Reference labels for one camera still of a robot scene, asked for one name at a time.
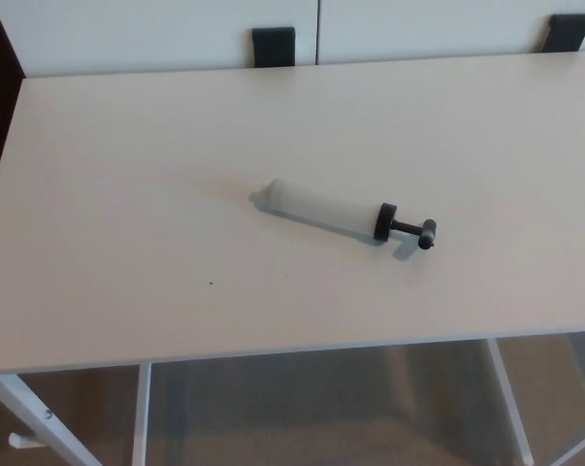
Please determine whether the black bracket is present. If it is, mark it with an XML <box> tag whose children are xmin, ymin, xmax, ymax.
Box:
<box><xmin>251</xmin><ymin>26</ymin><xmax>297</xmax><ymax>68</ymax></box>
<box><xmin>541</xmin><ymin>13</ymin><xmax>585</xmax><ymax>53</ymax></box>

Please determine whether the white Franklin hand air pump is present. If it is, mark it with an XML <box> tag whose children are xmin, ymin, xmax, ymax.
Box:
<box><xmin>250</xmin><ymin>178</ymin><xmax>439</xmax><ymax>252</ymax></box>

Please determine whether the left black bracket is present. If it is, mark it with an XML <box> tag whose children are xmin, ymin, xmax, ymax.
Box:
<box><xmin>251</xmin><ymin>26</ymin><xmax>297</xmax><ymax>68</ymax></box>

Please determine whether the white cabinet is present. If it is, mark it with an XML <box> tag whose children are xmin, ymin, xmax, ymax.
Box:
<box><xmin>0</xmin><ymin>0</ymin><xmax>585</xmax><ymax>79</ymax></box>

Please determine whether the right black bracket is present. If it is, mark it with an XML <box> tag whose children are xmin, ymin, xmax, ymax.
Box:
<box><xmin>541</xmin><ymin>13</ymin><xmax>585</xmax><ymax>53</ymax></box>

